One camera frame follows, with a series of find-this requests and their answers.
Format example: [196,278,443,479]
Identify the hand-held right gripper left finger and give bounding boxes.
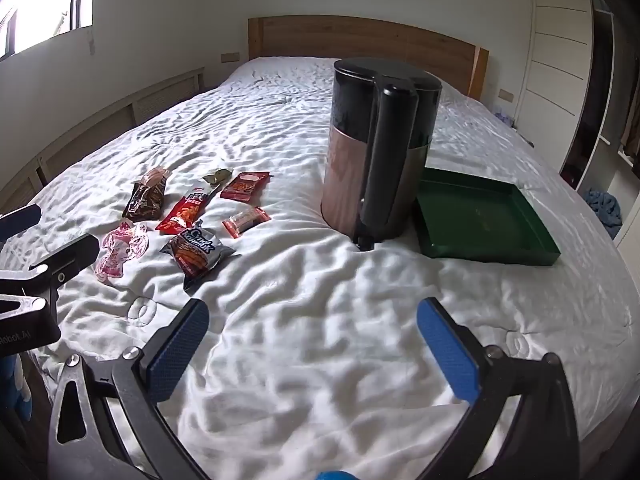
[47,299,211,480]

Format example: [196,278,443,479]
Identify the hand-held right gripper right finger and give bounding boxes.
[416,297,581,480]

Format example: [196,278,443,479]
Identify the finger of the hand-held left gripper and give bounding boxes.
[27,234,99,293]
[0,204,42,248]

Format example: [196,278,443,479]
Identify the pink cartoon snack packet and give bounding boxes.
[94,220,151,281]

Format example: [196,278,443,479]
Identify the brown chocolate snack packet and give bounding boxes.
[122,180,167,223]

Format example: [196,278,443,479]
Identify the silver blue snack packet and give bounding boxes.
[160,220,238,293]

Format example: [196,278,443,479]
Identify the red chips packet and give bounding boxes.
[156,187,221,235]

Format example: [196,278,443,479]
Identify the dark green tray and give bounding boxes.
[410,167,562,267]

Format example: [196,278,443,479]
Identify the clear pink-striped snack packet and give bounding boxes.
[222,206,272,238]

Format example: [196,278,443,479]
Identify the olive green snack packet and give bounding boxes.
[202,167,235,188]

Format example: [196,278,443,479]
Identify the red noodle snack packet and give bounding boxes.
[220,171,271,203]

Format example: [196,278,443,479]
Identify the wooden radiator cover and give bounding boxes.
[0,67,206,206]

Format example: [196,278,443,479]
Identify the white bed quilt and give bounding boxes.
[0,56,640,480]

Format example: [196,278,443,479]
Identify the black and copper electric kettle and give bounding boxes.
[320,57,443,253]

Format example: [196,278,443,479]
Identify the blue cloth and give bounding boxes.
[582,187,623,241]

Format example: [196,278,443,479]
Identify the window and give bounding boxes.
[0,0,121,56]

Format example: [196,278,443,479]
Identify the open closet shelves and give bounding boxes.
[557,0,640,241]

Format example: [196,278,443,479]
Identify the white wardrobe door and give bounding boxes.
[515,0,596,146]

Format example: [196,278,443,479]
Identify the wooden headboard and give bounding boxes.
[248,15,490,102]

